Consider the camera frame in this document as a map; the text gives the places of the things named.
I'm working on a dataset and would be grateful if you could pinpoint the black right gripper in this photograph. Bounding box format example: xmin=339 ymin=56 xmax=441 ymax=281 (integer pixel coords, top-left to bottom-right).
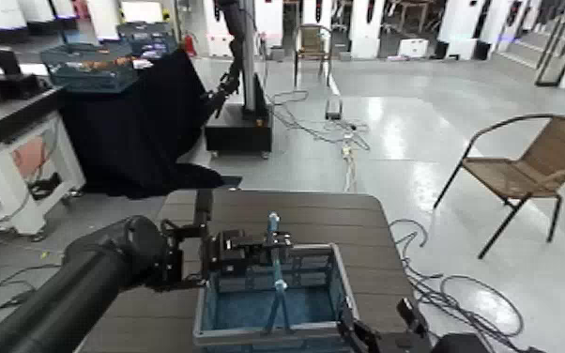
xmin=337 ymin=297 xmax=436 ymax=353

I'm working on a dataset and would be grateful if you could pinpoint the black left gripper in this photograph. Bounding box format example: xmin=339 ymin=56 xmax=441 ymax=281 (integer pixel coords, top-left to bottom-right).
xmin=207 ymin=212 xmax=295 ymax=334

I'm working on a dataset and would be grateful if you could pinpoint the blue plastic folding crate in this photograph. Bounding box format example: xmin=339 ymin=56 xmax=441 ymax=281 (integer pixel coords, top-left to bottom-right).
xmin=191 ymin=242 xmax=360 ymax=353

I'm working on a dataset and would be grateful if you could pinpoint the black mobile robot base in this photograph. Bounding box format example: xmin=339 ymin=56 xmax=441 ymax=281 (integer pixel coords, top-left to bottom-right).
xmin=204 ymin=73 xmax=274 ymax=160

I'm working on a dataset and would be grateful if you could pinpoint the dark blue crate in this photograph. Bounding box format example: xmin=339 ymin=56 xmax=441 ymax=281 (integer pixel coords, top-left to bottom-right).
xmin=116 ymin=22 xmax=178 ymax=59

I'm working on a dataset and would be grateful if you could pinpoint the large blue crate with items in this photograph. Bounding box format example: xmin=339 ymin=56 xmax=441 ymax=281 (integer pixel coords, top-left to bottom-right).
xmin=40 ymin=41 xmax=139 ymax=95

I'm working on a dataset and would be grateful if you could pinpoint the grey power adapter box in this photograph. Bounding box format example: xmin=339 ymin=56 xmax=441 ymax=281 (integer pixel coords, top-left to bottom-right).
xmin=324 ymin=94 xmax=344 ymax=121

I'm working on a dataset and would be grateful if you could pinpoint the black cloth covered table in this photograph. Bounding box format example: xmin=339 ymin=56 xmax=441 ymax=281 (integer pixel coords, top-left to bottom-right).
xmin=59 ymin=48 xmax=243 ymax=201

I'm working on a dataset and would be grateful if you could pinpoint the grey robot lift column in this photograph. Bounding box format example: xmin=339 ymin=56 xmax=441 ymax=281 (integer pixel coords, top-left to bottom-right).
xmin=240 ymin=0 xmax=260 ymax=113

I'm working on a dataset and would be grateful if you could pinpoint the red fire extinguisher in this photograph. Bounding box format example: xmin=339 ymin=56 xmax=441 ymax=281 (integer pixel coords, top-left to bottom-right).
xmin=182 ymin=31 xmax=198 ymax=58

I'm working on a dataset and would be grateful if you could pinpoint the white station cabinet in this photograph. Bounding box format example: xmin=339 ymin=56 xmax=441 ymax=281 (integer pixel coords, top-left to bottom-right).
xmin=85 ymin=0 xmax=123 ymax=42
xmin=0 ymin=0 xmax=28 ymax=31
xmin=349 ymin=0 xmax=387 ymax=61
xmin=437 ymin=0 xmax=487 ymax=58

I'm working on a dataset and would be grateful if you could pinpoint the white storage box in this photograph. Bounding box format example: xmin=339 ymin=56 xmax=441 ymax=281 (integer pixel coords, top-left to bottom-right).
xmin=397 ymin=38 xmax=431 ymax=60

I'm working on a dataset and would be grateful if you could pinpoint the white cart with dark top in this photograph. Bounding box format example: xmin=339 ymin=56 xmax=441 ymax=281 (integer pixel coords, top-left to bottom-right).
xmin=0 ymin=64 xmax=87 ymax=242

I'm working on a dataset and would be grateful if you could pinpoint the black equipment on cart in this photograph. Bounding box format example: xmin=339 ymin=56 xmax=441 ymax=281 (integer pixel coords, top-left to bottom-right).
xmin=0 ymin=46 xmax=51 ymax=106

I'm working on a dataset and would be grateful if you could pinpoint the black floor cable bundle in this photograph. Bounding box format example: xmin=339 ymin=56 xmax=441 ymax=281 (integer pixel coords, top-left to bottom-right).
xmin=389 ymin=218 xmax=547 ymax=353

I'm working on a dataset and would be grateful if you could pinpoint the grey floor cable tangle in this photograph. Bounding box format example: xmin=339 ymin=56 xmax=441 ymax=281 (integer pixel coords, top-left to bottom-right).
xmin=267 ymin=88 xmax=373 ymax=193

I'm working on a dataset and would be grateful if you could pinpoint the wicker chair black frame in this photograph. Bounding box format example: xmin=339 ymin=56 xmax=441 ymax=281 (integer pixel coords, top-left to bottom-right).
xmin=432 ymin=113 xmax=565 ymax=260
xmin=292 ymin=23 xmax=334 ymax=88

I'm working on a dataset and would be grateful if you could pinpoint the black metal frame rack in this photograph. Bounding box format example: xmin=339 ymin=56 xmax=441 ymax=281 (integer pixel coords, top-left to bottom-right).
xmin=533 ymin=0 xmax=565 ymax=89

